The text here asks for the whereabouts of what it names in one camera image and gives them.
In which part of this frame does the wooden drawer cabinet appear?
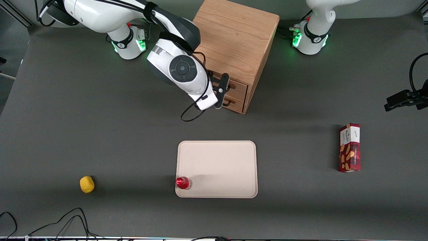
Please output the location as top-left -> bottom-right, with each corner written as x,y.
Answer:
192,0 -> 280,114

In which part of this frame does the cream plastic tray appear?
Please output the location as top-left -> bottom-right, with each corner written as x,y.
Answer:
175,140 -> 258,198

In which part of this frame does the red cola bottle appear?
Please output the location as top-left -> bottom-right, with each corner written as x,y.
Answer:
176,176 -> 193,190

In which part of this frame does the red cookie box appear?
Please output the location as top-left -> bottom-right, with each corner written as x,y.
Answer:
338,123 -> 361,173

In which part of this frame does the yellow lemon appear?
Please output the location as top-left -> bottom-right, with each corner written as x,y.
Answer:
80,176 -> 95,194

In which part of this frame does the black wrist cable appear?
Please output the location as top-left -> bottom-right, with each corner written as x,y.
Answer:
181,50 -> 210,122

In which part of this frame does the black floor cable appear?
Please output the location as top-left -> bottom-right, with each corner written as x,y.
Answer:
28,207 -> 102,240
0,211 -> 18,240

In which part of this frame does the black looped camera cable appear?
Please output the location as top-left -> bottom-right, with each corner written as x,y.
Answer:
409,53 -> 428,94

